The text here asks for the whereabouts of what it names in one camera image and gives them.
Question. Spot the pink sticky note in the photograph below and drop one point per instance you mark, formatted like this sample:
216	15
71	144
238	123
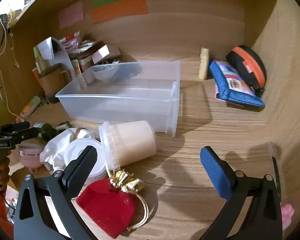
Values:
71	14

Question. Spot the person's left hand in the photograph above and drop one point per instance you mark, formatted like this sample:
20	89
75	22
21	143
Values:
4	175

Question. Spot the clear plastic storage bin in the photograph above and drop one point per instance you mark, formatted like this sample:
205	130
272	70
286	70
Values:
120	100

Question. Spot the orange sticky note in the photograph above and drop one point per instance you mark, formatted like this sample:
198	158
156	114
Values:
120	11

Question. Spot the pink fluffy object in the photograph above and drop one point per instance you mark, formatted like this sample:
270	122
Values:
287	213

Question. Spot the white file holder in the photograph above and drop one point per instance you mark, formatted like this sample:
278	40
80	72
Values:
63	58

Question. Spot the blue patterned pencil case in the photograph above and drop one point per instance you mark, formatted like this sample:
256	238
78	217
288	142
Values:
230	90

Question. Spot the white cloth pouch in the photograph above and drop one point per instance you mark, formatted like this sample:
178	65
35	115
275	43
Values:
55	150

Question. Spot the orange green tube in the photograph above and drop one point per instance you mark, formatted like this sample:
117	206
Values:
30	107

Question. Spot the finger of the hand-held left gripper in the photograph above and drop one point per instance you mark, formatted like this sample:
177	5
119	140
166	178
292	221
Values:
15	126
25	134

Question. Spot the cream lotion tube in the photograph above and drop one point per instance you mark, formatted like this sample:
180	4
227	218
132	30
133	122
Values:
204	63

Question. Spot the dark barcode card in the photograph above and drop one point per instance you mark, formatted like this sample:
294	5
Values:
65	125

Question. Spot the pink round gadget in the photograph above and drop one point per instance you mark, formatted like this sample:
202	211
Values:
30	155

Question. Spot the wooden desktop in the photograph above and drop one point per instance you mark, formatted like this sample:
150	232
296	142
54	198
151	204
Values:
190	135

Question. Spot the red white tube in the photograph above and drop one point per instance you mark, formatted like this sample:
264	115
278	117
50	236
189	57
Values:
70	38

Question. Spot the pink flat pouch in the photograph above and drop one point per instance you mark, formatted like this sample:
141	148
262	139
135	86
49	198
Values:
218	95

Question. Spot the cream plastic jar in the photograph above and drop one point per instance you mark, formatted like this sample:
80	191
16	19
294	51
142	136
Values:
135	142

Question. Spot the black orange zipper case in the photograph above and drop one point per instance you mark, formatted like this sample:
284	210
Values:
237	56

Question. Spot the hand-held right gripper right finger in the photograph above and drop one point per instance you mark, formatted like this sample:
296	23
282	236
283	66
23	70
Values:
215	172

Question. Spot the brown mug with lid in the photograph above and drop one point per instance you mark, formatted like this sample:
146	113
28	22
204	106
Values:
51	83

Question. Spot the green sticky note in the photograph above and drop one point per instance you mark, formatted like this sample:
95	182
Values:
111	0

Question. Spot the green gourd ornament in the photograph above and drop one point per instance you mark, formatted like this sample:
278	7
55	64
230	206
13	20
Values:
48	130

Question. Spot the small white cardboard box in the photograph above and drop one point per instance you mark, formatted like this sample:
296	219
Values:
103	52

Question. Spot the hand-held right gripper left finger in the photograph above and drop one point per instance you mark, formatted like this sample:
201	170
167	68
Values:
81	170

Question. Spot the red velvet pouch gold trim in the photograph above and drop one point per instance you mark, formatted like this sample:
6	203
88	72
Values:
105	205

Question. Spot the stack of books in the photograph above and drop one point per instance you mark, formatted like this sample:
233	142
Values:
83	55

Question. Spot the folded white paper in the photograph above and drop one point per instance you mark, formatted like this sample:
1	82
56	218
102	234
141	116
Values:
45	47

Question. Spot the white round container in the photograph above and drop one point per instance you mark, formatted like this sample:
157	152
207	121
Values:
75	148

